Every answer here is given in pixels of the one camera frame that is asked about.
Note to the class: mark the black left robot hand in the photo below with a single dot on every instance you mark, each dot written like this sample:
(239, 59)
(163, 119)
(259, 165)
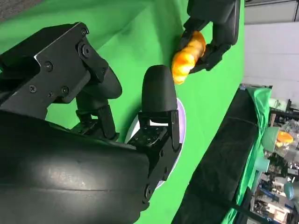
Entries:
(224, 18)

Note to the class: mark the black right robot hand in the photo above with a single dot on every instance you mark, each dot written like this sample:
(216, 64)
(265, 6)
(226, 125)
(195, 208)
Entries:
(70, 163)

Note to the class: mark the orange and white bread roll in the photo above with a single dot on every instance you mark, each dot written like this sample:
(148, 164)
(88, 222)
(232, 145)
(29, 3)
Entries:
(189, 56)

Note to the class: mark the green table cloth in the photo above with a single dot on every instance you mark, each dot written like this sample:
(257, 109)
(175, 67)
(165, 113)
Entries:
(130, 35)

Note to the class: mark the crumpled green cloth sheet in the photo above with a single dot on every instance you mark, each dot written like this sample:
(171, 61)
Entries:
(260, 109)

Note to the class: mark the lilac plate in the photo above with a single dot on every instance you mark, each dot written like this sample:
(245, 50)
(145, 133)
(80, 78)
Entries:
(181, 116)

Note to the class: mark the black backdrop cloth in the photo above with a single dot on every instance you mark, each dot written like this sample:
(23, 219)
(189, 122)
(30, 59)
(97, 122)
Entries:
(224, 151)

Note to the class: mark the orange toy bread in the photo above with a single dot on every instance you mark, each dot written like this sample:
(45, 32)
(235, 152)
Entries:
(285, 138)

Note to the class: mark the pale green mug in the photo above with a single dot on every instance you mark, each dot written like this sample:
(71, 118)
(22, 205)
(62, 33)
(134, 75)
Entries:
(261, 163)

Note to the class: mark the teal round container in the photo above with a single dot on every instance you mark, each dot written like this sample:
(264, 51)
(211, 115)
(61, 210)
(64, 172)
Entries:
(289, 190)

